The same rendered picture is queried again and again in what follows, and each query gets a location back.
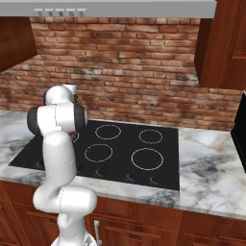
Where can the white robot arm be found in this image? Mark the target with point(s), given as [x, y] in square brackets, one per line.
[59, 160]

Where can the red tomato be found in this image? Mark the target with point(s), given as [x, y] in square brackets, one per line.
[73, 133]

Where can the black glass hob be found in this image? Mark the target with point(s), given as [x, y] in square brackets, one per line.
[128, 141]

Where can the black hob knob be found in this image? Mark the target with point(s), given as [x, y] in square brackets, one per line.
[80, 168]
[39, 164]
[153, 180]
[130, 176]
[99, 172]

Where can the wood base cupboard door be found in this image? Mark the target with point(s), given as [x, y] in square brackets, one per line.
[214, 230]
[137, 230]
[22, 221]

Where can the grey range hood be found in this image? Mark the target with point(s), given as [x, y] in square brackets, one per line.
[128, 8]

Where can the black appliance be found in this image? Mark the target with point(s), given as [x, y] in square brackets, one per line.
[241, 134]

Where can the dark wood wall cupboard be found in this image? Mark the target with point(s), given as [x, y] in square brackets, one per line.
[224, 48]
[14, 40]

